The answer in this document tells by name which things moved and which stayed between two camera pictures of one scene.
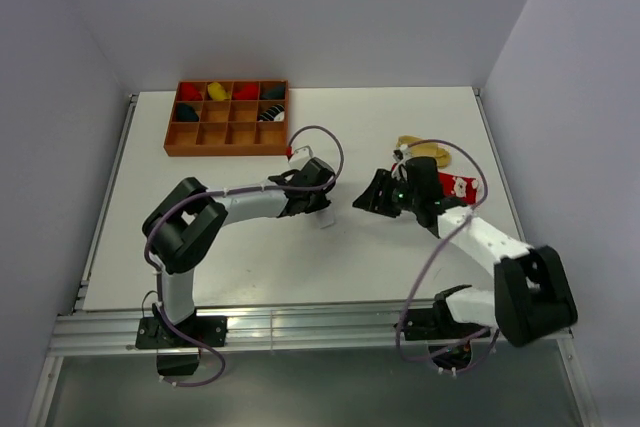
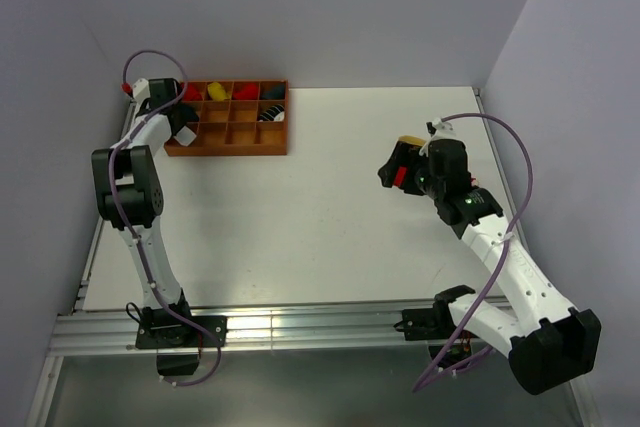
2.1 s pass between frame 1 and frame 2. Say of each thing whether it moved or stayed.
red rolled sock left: stayed
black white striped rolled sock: stayed
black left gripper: moved
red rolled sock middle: stayed
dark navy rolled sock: stayed
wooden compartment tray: stayed
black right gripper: moved
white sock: moved
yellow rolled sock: stayed
